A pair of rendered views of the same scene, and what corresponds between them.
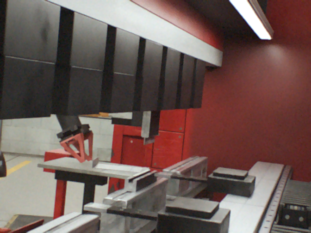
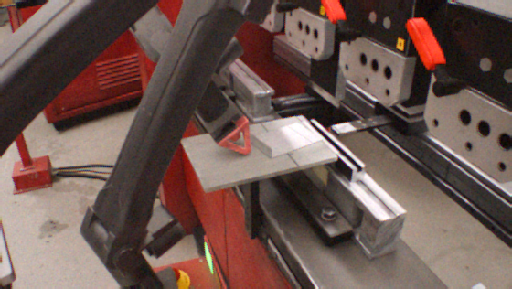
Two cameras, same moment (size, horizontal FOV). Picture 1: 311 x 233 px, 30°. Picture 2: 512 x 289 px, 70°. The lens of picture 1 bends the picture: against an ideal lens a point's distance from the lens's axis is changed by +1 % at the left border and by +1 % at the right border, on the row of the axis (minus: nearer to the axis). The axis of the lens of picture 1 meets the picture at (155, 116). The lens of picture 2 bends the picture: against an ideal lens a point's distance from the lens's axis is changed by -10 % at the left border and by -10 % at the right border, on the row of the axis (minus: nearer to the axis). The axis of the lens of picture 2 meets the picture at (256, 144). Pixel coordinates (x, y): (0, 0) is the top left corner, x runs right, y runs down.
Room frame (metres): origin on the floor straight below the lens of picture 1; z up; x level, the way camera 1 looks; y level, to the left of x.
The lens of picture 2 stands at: (1.04, 0.57, 1.42)
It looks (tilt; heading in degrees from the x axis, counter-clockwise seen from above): 31 degrees down; 323
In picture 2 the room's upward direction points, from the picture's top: straight up
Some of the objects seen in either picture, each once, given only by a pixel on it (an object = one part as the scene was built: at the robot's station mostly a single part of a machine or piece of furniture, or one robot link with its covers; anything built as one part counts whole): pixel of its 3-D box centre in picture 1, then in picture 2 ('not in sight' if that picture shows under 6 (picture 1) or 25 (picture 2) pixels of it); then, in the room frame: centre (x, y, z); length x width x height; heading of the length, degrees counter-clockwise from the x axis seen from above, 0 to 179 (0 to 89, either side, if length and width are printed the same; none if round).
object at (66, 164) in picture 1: (95, 167); (256, 149); (1.58, 0.15, 1.00); 0.26 x 0.18 x 0.01; 75
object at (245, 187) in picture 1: (203, 176); (383, 117); (1.49, -0.14, 1.01); 0.26 x 0.12 x 0.05; 75
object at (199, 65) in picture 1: (187, 82); not in sight; (1.95, -0.10, 1.26); 0.15 x 0.09 x 0.17; 165
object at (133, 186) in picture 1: (141, 180); (331, 148); (1.50, 0.02, 0.98); 0.20 x 0.03 x 0.03; 165
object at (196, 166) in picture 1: (186, 175); (234, 77); (2.07, -0.13, 0.92); 0.50 x 0.06 x 0.10; 165
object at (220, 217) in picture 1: (154, 211); not in sight; (1.02, -0.01, 1.01); 0.26 x 0.12 x 0.05; 75
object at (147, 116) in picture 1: (151, 125); (326, 76); (1.54, 0.01, 1.13); 0.10 x 0.02 x 0.10; 165
